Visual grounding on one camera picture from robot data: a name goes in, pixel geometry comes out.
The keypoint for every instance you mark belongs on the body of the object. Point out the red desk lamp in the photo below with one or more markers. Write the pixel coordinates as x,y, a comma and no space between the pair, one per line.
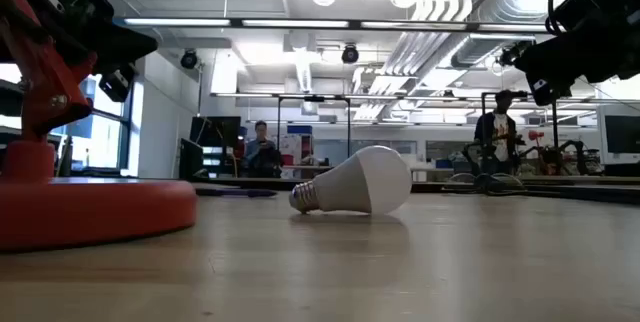
100,212

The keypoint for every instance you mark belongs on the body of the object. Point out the white LED light bulb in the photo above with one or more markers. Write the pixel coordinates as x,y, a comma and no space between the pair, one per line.
370,177

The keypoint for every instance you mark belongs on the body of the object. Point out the long ceiling strip light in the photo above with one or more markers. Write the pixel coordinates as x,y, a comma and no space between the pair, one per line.
175,22

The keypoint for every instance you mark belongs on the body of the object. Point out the black ceiling spotlight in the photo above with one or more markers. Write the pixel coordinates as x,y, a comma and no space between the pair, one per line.
189,59
350,54

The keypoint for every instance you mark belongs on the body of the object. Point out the large window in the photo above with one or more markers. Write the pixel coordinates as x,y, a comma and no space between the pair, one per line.
100,137

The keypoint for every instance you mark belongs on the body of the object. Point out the white framed monitor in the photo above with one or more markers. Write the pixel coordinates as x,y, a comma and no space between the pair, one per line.
622,134

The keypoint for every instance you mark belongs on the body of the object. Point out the person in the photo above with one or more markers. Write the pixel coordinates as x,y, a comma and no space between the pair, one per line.
261,154
495,132

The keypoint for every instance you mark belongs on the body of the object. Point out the black computer monitor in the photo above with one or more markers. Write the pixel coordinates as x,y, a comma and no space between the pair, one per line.
215,131

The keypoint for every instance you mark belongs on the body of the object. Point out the black equipment box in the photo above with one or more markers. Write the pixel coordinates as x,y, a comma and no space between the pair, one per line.
191,159

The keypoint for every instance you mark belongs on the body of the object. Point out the dark purple pen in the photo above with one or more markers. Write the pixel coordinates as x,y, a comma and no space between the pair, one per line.
235,193

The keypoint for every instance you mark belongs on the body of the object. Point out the blue storage box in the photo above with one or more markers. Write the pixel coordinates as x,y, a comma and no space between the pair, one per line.
300,130

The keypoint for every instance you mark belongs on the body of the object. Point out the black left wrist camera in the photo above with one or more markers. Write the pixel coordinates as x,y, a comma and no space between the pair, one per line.
116,86

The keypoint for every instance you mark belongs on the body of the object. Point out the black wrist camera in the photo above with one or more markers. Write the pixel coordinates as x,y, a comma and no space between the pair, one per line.
116,86
547,91

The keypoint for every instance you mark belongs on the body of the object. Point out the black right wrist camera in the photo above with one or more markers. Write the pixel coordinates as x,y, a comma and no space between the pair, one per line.
547,91

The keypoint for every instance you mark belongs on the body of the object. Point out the black ceiling camera cluster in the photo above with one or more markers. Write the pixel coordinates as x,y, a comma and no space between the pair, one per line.
507,56

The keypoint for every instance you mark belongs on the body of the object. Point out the black table edge rail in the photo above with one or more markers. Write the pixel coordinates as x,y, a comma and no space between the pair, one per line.
575,193

